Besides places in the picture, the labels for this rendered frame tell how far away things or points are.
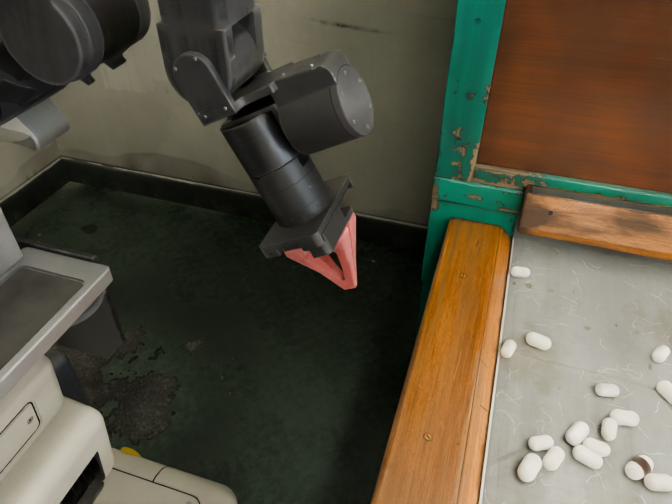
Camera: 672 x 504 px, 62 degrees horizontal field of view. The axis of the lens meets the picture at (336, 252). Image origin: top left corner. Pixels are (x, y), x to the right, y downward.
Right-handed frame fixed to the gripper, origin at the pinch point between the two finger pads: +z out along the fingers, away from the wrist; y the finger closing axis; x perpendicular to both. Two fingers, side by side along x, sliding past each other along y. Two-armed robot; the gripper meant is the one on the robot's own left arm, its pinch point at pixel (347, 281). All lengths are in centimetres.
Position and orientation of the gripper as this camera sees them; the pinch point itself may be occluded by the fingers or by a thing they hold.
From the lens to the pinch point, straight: 57.4
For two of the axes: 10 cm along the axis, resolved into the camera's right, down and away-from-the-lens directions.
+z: 4.5, 7.7, 4.6
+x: -8.4, 1.9, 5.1
